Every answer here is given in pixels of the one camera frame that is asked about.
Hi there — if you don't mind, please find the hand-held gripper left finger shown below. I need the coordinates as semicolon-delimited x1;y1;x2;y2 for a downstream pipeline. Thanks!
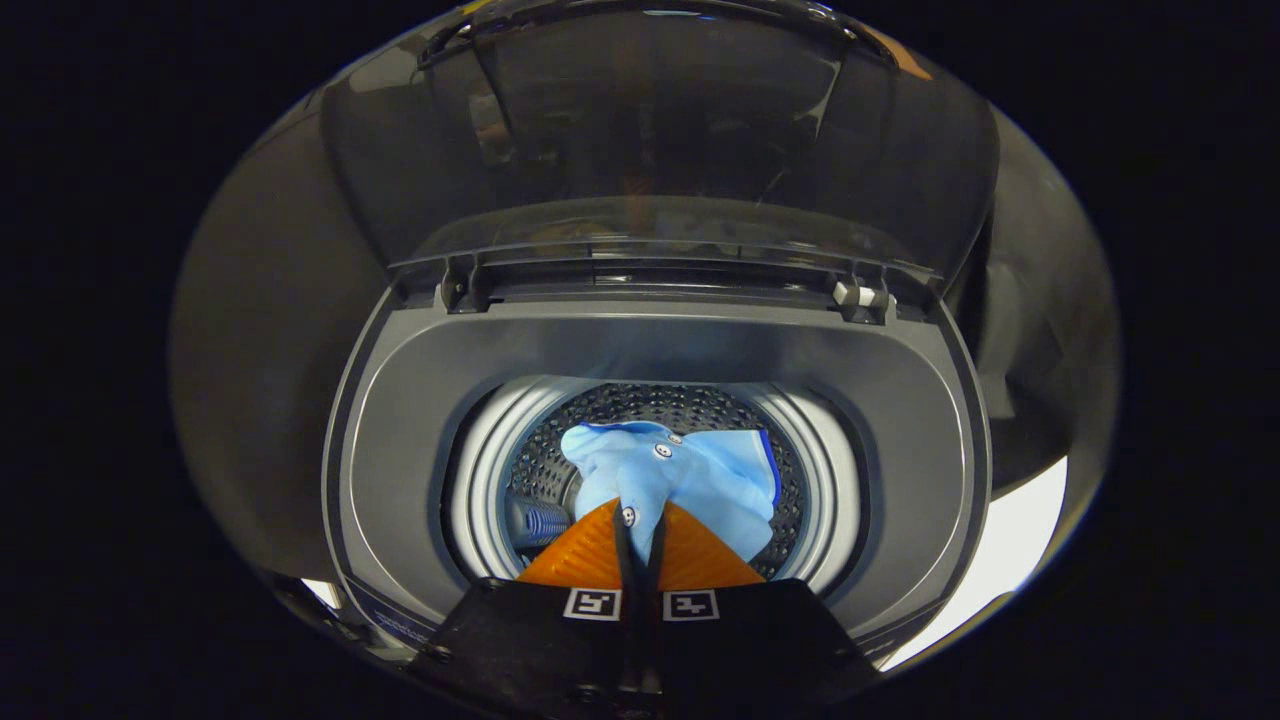
410;498;642;717

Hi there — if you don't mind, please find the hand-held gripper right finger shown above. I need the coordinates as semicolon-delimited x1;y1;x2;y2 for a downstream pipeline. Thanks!
645;498;881;717

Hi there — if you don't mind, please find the light blue polo shirt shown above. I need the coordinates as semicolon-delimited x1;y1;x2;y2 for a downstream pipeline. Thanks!
560;420;783;563

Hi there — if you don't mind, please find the white flat board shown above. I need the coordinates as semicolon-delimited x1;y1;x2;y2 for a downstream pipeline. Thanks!
880;455;1069;671

